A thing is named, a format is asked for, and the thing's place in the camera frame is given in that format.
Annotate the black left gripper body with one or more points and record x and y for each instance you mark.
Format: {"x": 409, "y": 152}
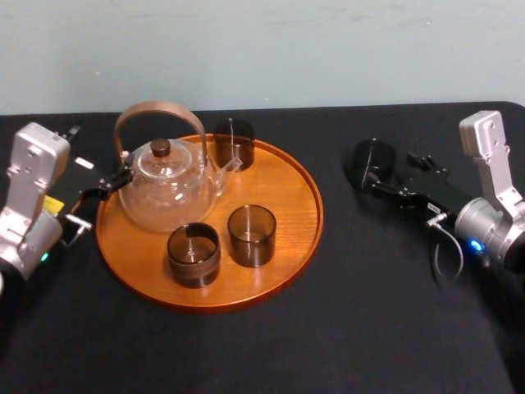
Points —
{"x": 82, "y": 176}

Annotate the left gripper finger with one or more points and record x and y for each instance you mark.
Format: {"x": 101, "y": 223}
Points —
{"x": 69, "y": 134}
{"x": 107, "y": 184}

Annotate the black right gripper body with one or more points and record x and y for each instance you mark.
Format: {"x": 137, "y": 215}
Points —
{"x": 439, "y": 191}

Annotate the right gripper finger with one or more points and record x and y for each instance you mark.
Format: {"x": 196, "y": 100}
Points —
{"x": 424, "y": 161}
{"x": 400, "y": 195}

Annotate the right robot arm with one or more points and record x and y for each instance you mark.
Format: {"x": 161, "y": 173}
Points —
{"x": 490, "y": 197}

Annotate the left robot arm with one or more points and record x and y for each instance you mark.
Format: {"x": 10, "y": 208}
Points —
{"x": 28, "y": 197}

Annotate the round wooden tray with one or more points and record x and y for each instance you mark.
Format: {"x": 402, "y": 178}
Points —
{"x": 262, "y": 197}

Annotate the smoky glass cup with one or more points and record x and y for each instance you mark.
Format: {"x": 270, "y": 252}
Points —
{"x": 234, "y": 143}
{"x": 193, "y": 262}
{"x": 251, "y": 242}
{"x": 371, "y": 162}

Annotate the glass lid with wooden knob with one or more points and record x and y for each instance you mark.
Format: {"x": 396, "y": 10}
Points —
{"x": 161, "y": 158}

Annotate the black tablecloth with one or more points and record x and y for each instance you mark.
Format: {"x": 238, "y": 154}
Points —
{"x": 328, "y": 336}

